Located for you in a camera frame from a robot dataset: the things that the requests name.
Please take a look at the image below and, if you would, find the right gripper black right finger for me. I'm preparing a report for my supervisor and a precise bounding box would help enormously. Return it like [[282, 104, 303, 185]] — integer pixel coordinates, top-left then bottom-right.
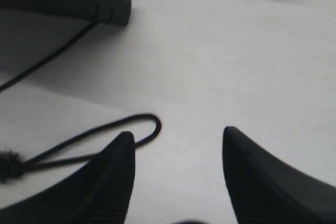
[[223, 126, 335, 223]]

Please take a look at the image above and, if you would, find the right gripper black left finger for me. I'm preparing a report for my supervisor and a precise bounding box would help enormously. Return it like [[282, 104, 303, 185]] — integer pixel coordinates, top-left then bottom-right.
[[1, 132, 135, 223]]

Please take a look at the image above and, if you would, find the black rope with loop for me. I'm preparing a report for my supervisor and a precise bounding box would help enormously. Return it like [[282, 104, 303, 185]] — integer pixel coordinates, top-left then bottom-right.
[[0, 0, 295, 184]]

